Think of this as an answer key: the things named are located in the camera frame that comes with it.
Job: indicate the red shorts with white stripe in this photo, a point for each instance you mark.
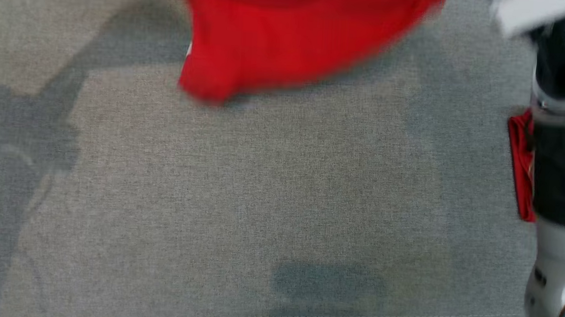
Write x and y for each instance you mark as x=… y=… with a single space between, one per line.
x=292 y=35

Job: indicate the red Bulls 23 jersey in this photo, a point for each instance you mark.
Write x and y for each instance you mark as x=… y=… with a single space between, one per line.
x=520 y=164

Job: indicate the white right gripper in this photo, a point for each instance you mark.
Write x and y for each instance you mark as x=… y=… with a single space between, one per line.
x=532 y=12

